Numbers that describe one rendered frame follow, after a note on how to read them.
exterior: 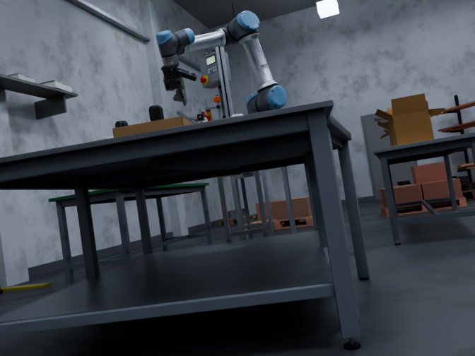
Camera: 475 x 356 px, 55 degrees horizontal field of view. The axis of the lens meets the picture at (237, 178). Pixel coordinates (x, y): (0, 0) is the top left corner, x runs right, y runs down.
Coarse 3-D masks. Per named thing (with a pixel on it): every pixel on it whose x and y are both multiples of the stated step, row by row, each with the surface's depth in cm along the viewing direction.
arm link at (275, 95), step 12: (228, 24) 243; (240, 24) 233; (252, 24) 234; (240, 36) 236; (252, 36) 235; (252, 48) 236; (252, 60) 237; (264, 60) 238; (264, 72) 236; (264, 84) 236; (276, 84) 237; (264, 96) 236; (276, 96) 235; (264, 108) 240; (276, 108) 237
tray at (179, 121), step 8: (160, 120) 160; (168, 120) 160; (176, 120) 160; (184, 120) 163; (120, 128) 162; (128, 128) 162; (136, 128) 161; (144, 128) 161; (152, 128) 161; (160, 128) 160; (168, 128) 160
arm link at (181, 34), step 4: (188, 28) 219; (176, 32) 214; (180, 32) 215; (184, 32) 215; (188, 32) 216; (192, 32) 218; (176, 36) 213; (180, 36) 214; (184, 36) 215; (188, 36) 216; (192, 36) 218; (180, 40) 214; (184, 40) 215; (188, 40) 217; (192, 40) 219; (180, 44) 215; (184, 44) 217; (188, 44) 220; (180, 48) 221
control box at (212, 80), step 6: (210, 54) 281; (204, 60) 285; (216, 60) 278; (204, 66) 285; (210, 66) 282; (228, 66) 284; (204, 72) 286; (216, 72) 279; (228, 72) 283; (210, 78) 283; (216, 78) 279; (228, 78) 282; (204, 84) 286; (210, 84) 284; (216, 84) 285
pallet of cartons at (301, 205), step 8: (280, 200) 739; (296, 200) 672; (304, 200) 666; (272, 208) 738; (280, 208) 686; (296, 208) 673; (304, 208) 666; (272, 216) 738; (280, 216) 686; (296, 216) 673; (304, 216) 667; (280, 224) 688; (288, 224) 716; (296, 224) 710; (304, 224) 703; (312, 224) 661
